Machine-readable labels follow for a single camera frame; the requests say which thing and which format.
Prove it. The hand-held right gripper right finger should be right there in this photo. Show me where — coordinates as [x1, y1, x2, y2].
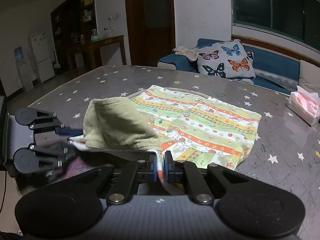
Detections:
[164, 151, 253, 205]

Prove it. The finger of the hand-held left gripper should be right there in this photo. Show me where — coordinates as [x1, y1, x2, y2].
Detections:
[29, 142, 77, 168]
[30, 109, 84, 136]

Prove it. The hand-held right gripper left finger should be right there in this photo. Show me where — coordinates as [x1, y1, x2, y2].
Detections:
[75, 152, 165, 205]

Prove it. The green printed baby garment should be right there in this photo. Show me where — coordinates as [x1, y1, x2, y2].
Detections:
[67, 85, 262, 195]

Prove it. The water dispenser with blue bottle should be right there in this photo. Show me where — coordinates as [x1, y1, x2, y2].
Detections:
[14, 47, 34, 92]

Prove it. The white refrigerator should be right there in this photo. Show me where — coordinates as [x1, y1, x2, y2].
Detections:
[30, 32, 55, 83]

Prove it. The wooden side table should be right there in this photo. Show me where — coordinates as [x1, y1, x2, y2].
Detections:
[66, 35, 127, 70]

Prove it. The grey star tablecloth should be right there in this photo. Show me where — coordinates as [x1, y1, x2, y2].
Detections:
[27, 65, 320, 240]

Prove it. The dark wooden shelf cabinet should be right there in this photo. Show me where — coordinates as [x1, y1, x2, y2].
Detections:
[51, 0, 97, 68]

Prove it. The crumpled beige cloth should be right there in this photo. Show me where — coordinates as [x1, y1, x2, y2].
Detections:
[172, 46, 199, 61]

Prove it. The butterfly print pillow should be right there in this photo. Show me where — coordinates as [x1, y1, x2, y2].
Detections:
[196, 39, 256, 79]

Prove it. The dark wooden door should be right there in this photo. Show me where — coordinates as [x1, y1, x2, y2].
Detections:
[124, 0, 176, 68]

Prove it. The blue sofa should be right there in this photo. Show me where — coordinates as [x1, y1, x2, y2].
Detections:
[157, 38, 320, 95]

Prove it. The pink tissue box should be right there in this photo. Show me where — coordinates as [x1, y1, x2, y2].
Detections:
[286, 85, 320, 126]

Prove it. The beige pillow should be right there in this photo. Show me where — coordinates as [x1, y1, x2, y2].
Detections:
[298, 60, 320, 93]

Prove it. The green framed window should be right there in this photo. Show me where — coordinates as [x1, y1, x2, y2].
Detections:
[231, 0, 320, 43]

